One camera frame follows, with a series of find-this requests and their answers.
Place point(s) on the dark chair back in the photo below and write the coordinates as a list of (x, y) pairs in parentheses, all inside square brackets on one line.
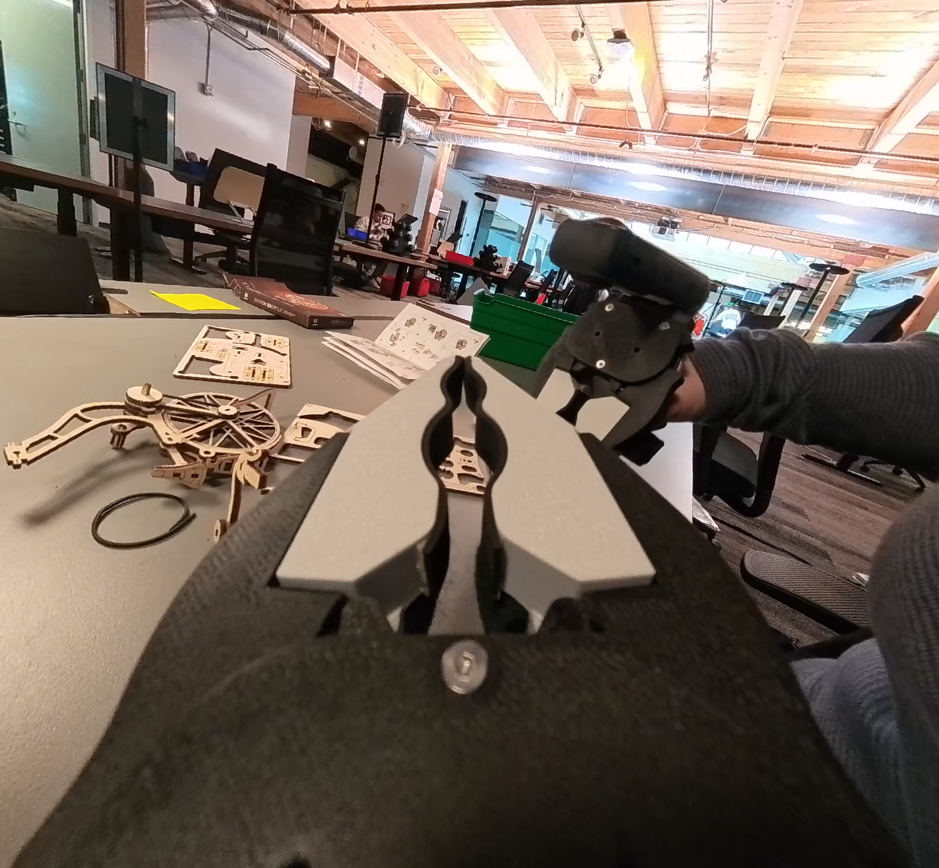
[(44, 274)]

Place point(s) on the small wooden parts sheet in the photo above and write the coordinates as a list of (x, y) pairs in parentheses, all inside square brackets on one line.
[(220, 362)]

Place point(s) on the wooden bicycle model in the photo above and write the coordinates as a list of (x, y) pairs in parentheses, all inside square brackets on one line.
[(187, 435)]

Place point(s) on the person's right forearm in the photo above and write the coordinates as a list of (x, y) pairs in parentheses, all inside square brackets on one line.
[(821, 391)]

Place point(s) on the ceiling lamp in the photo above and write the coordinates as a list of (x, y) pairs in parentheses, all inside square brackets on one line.
[(620, 46)]

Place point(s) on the instruction booklet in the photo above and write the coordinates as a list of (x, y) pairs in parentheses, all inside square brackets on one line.
[(411, 343)]

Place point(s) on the black rubber band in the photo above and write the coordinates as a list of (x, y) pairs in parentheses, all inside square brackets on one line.
[(99, 525)]

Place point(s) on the black speaker on stand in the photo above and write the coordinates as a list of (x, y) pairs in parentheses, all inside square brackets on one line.
[(392, 114)]

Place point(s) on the black chair armrest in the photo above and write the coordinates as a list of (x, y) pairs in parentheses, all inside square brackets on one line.
[(807, 589)]

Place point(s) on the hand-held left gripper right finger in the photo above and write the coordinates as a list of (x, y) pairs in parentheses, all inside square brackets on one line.
[(565, 516)]

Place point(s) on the brown kit box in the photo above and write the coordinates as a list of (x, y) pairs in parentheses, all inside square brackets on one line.
[(286, 302)]

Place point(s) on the long wooden desk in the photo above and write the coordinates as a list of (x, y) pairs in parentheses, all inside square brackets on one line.
[(88, 186)]

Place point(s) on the yellow paper sheet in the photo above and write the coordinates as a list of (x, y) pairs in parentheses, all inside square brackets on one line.
[(194, 299)]

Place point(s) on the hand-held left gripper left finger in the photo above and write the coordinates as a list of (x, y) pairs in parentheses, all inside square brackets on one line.
[(352, 516)]

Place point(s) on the framed panel on stand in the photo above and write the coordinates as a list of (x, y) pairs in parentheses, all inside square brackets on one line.
[(136, 116)]

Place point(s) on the person's right hand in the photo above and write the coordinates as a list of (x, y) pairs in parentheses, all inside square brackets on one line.
[(688, 395)]

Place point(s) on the large wooden parts sheet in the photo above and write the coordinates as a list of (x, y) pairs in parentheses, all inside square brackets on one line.
[(315, 435)]

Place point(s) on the green plastic bin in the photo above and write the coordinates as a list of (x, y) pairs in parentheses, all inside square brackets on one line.
[(517, 332)]

